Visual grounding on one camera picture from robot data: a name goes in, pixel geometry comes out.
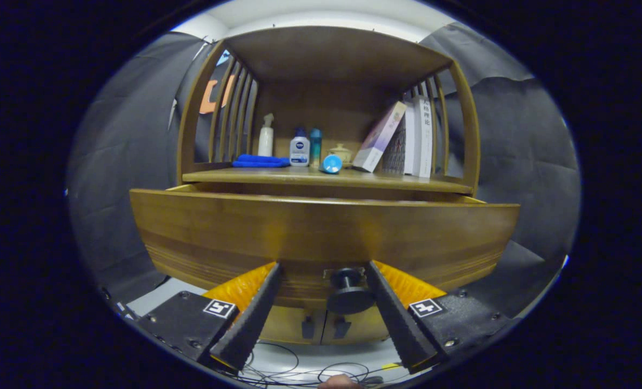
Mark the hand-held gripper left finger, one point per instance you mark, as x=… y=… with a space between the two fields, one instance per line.
x=253 y=319

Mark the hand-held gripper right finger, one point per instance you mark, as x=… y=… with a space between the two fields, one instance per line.
x=396 y=319

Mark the black round drawer knob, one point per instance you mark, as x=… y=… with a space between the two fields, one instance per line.
x=348 y=294

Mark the blue and white tube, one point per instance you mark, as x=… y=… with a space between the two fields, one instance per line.
x=331 y=163

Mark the wooden cabinet door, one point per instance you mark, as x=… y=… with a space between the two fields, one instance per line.
x=286 y=324
x=367 y=328

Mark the wooden countertop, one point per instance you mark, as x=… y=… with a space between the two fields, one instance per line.
x=278 y=175

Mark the brown wooden cabinet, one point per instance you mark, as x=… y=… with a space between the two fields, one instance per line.
x=332 y=54

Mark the blue folded cloth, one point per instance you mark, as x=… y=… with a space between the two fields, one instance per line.
x=259 y=161

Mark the dark patterned book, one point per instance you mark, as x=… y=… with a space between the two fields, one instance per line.
x=395 y=151

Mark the beige lidded tea cup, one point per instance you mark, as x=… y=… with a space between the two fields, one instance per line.
x=343 y=153

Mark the white bottle with blue cap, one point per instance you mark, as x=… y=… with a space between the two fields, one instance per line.
x=299 y=150

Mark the white spray bottle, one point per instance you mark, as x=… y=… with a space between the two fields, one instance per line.
x=266 y=140

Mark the plain white book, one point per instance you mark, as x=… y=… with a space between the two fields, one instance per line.
x=409 y=140

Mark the purple and white book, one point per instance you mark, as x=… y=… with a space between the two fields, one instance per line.
x=380 y=138

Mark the white book with printed spine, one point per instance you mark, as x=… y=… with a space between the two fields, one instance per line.
x=425 y=138

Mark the slim teal bottle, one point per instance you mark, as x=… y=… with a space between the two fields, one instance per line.
x=315 y=146

